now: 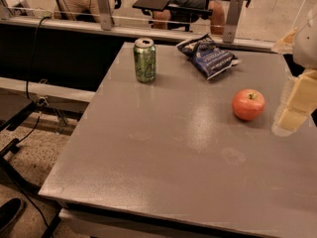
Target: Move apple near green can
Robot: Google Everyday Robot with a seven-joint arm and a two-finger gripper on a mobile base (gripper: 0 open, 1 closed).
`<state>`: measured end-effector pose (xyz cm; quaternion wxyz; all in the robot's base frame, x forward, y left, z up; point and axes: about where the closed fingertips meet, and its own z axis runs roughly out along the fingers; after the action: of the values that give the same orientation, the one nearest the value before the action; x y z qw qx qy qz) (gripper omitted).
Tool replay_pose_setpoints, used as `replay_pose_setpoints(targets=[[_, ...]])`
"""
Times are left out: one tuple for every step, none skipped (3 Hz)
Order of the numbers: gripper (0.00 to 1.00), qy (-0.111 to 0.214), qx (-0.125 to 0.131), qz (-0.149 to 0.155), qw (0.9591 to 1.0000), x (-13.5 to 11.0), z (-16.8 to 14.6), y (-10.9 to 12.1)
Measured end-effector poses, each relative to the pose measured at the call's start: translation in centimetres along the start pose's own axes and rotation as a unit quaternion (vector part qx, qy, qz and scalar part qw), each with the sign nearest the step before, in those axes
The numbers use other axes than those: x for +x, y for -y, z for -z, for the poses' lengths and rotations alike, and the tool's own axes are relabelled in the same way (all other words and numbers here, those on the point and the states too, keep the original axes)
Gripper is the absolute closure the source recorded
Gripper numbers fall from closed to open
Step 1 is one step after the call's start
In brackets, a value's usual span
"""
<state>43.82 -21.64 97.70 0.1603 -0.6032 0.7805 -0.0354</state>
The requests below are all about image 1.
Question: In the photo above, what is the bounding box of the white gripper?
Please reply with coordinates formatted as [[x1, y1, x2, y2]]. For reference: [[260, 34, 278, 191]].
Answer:
[[271, 4, 317, 137]]

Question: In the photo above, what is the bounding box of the red apple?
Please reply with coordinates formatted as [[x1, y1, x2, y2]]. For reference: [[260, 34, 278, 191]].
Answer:
[[232, 89, 265, 121]]

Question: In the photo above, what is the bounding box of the green soda can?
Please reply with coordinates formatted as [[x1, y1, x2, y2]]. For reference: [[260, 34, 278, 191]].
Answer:
[[133, 38, 156, 83]]

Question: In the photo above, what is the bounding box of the blue chip bag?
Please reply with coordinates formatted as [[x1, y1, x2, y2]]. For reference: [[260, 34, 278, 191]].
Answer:
[[176, 34, 241, 80]]

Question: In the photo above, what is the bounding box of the black tablet on stand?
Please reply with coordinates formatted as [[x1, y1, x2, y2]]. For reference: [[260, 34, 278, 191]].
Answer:
[[133, 0, 170, 11]]

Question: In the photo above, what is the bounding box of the black shoe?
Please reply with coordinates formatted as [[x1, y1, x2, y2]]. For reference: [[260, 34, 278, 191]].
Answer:
[[0, 197, 25, 232]]

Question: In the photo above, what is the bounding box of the right metal bracket post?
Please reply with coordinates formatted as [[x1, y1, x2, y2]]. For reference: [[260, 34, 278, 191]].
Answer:
[[223, 0, 244, 44]]

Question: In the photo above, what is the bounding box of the metal bracket post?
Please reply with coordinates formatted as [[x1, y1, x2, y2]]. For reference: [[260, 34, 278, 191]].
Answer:
[[223, 0, 244, 44], [97, 0, 113, 31]]

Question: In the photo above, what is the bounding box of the left metal bracket post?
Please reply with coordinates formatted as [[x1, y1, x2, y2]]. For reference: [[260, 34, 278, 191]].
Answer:
[[97, 0, 113, 31]]

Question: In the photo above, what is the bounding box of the black cable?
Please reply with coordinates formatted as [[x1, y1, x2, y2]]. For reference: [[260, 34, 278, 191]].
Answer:
[[0, 15, 53, 228]]

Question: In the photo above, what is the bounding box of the black side table frame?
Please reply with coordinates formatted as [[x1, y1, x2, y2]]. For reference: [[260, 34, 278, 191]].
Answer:
[[0, 89, 40, 193]]

